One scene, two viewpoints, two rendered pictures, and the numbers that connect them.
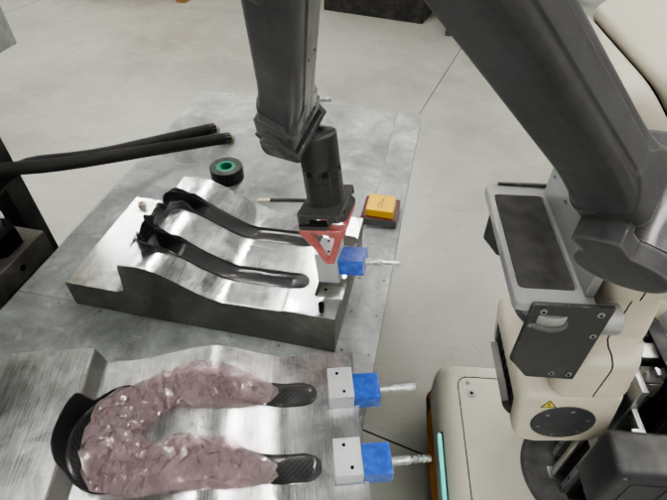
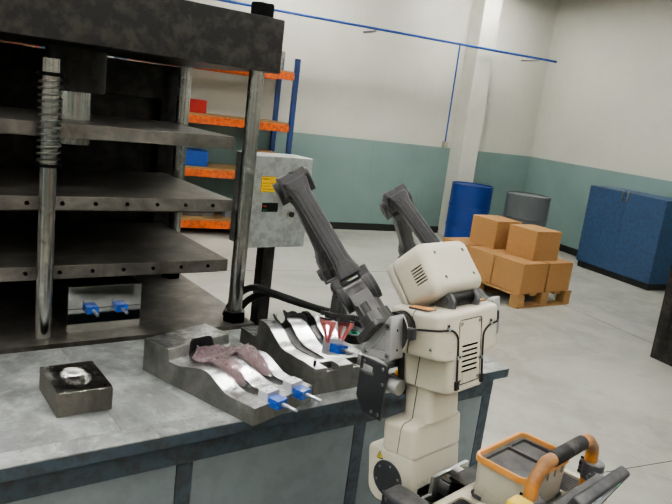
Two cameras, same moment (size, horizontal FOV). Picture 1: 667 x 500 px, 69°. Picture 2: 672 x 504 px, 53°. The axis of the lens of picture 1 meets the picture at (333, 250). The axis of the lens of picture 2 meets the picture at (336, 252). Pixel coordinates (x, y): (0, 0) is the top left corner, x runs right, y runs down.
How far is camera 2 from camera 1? 1.69 m
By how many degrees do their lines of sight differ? 47
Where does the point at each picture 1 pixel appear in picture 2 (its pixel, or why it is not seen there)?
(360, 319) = (337, 395)
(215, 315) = (279, 359)
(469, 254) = not seen: outside the picture
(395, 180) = not seen: hidden behind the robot
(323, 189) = (334, 303)
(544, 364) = (368, 403)
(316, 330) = (308, 376)
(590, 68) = (322, 228)
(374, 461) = (276, 397)
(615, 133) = (330, 247)
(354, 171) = not seen: hidden behind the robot
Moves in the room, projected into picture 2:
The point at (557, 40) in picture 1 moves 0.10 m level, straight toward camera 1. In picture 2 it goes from (313, 219) to (278, 217)
